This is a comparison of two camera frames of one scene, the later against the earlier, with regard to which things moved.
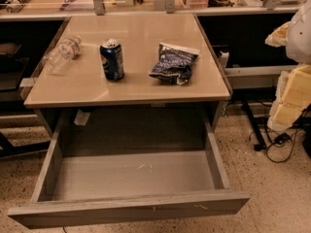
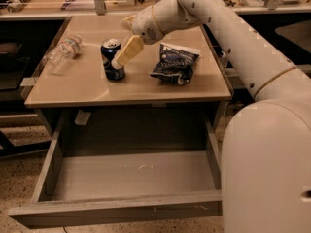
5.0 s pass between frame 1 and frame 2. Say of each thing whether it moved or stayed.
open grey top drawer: stayed
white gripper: moved
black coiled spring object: stayed
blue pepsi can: stayed
